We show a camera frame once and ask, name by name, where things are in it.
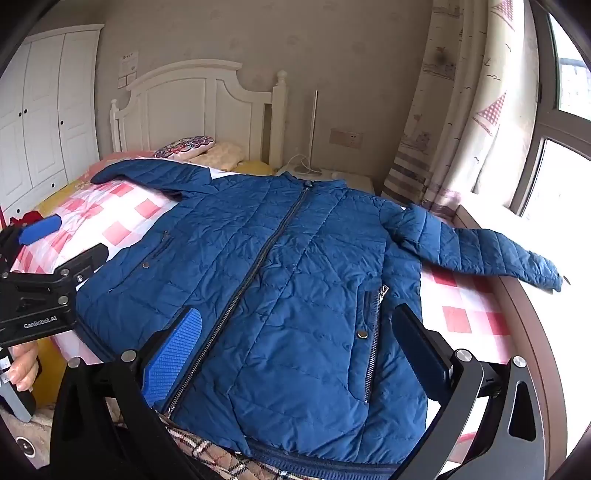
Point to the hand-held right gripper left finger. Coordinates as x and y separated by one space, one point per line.
178 350

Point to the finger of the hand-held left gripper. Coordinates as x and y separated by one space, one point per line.
39 230
85 263

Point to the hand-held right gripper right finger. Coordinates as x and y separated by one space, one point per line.
418 350

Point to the blue quilted jacket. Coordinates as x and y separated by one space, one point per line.
286 277

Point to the person's left hand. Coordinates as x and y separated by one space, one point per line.
24 367

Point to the red cloth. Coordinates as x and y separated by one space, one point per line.
28 217

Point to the pink checkered bedsheet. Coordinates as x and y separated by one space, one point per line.
120 217

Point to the white wardrobe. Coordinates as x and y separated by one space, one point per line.
46 106

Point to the round white device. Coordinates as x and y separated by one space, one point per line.
24 445

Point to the embroidered patterned pillow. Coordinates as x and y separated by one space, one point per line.
184 146

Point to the cream textured pillow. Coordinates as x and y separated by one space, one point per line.
224 154

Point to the white nightstand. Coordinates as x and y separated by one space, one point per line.
341 177

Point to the white bed headboard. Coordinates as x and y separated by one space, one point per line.
194 106

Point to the white stick lamp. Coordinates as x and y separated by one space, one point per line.
314 129

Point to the patterned window curtain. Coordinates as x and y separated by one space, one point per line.
461 101

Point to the dark framed window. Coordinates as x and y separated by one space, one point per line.
549 106

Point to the paper sheet on wall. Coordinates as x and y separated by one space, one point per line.
128 69

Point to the beige wall socket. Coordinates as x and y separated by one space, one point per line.
345 138

